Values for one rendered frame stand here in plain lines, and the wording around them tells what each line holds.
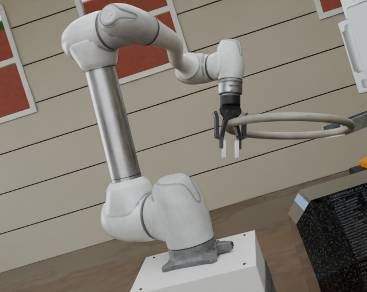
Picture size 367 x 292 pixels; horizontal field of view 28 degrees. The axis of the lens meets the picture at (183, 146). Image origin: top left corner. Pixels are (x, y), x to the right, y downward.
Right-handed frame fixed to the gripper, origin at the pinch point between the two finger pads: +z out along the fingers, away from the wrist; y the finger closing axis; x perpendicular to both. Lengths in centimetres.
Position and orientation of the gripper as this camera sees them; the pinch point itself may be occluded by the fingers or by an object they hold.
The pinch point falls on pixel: (230, 149)
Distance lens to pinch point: 267.6
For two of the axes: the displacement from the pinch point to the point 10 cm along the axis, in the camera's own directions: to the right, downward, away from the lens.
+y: 9.7, 0.4, 2.5
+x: -2.5, 1.2, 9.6
